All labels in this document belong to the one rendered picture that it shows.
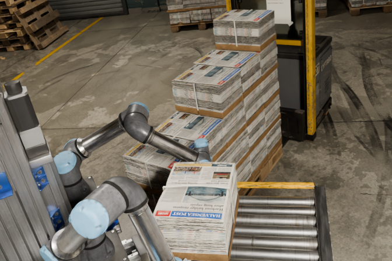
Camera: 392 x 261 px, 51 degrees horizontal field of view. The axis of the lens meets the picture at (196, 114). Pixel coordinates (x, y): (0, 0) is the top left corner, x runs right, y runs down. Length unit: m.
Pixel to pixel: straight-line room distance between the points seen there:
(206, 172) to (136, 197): 0.52
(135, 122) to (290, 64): 2.05
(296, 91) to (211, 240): 2.38
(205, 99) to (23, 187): 1.30
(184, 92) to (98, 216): 1.56
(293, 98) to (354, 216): 1.27
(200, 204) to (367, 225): 1.66
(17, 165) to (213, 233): 0.81
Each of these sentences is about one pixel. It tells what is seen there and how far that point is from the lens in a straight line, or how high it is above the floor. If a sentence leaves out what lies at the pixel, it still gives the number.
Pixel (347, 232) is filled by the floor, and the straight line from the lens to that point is 3.00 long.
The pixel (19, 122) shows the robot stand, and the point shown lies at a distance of 1.75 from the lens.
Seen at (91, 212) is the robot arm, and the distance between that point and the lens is 1.28.
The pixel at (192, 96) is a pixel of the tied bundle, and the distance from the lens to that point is 2.66.
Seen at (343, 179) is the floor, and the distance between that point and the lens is 3.43.
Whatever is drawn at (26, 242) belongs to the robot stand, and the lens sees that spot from 1.96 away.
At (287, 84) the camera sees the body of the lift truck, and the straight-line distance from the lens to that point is 3.81.
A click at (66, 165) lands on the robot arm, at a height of 1.03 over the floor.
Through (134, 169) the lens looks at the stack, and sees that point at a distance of 2.46.
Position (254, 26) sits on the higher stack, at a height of 1.25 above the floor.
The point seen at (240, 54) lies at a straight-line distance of 2.98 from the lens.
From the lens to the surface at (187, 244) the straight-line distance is 1.71.
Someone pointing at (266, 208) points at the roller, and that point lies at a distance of 1.95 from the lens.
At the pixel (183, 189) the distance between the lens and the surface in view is 1.74.
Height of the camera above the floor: 2.09
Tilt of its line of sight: 28 degrees down
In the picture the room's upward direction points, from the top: 9 degrees counter-clockwise
